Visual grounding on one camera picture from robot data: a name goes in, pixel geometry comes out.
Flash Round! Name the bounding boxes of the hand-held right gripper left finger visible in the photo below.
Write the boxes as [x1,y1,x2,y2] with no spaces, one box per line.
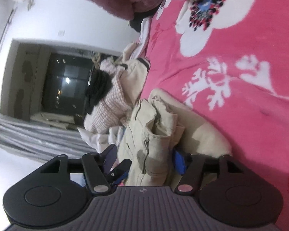
[40,144,118,196]

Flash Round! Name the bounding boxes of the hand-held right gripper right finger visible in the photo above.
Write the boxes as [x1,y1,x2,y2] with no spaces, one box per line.
[172,149,245,194]

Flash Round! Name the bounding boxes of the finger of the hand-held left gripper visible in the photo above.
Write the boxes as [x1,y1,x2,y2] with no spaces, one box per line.
[106,159,131,187]

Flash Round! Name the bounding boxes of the beige pants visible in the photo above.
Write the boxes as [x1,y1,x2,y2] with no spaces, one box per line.
[117,89,233,187]

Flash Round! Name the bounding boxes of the black clothes pile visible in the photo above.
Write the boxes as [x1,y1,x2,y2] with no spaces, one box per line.
[85,70,115,115]

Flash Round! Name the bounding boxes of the pile of assorted clothes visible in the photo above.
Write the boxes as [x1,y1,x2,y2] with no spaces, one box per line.
[93,53,121,71]

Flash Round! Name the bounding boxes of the white garment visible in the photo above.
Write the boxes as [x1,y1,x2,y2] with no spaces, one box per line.
[77,125,126,153]

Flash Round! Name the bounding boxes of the pink houndstooth garment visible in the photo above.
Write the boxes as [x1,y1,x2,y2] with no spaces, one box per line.
[84,58,133,134]

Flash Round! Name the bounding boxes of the grey curtain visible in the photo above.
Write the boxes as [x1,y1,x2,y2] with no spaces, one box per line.
[0,112,97,164]

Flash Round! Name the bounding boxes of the pale white cloth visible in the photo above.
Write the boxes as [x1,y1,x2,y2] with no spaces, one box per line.
[138,18,152,56]

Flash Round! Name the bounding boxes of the pink floral blanket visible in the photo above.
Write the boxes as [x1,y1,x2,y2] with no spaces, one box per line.
[140,0,289,207]

